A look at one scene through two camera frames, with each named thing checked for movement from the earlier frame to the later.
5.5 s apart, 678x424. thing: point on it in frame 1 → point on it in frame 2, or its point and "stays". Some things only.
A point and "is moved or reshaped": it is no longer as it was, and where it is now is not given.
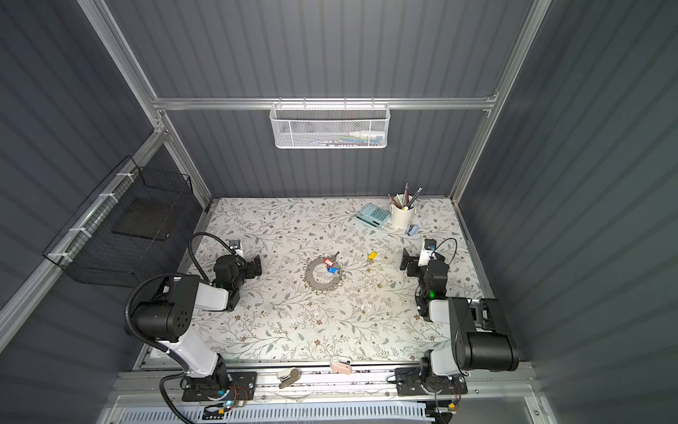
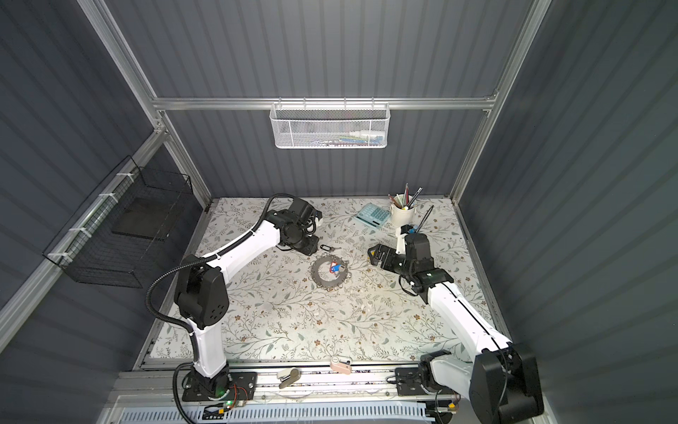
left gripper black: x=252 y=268 → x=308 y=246
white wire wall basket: x=329 y=125 stays
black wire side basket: x=104 y=244 stays
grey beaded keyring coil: x=309 y=282 is moved or reshaped
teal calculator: x=373 y=215 stays
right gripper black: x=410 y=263 → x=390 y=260
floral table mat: x=330 y=288 stays
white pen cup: x=403 y=217 stays
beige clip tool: x=288 y=376 stays
